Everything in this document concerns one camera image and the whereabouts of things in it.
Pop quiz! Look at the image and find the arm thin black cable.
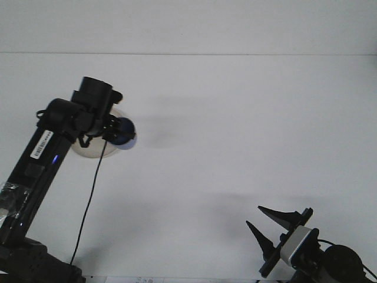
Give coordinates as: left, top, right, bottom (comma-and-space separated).
70, 134, 108, 265
318, 238, 377, 279

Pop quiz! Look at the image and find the pale round plate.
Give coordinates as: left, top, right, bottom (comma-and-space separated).
70, 107, 126, 159

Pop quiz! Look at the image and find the pale blue cup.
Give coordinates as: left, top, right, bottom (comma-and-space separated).
113, 117, 138, 150

